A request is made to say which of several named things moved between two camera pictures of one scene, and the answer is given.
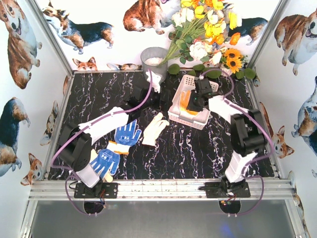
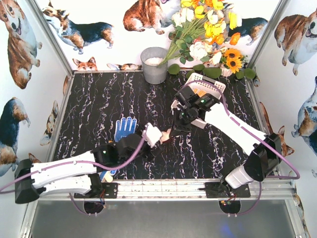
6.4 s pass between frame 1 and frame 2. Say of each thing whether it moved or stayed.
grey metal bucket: stayed
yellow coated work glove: moved
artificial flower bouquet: stayed
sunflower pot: stayed
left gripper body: moved
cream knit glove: moved
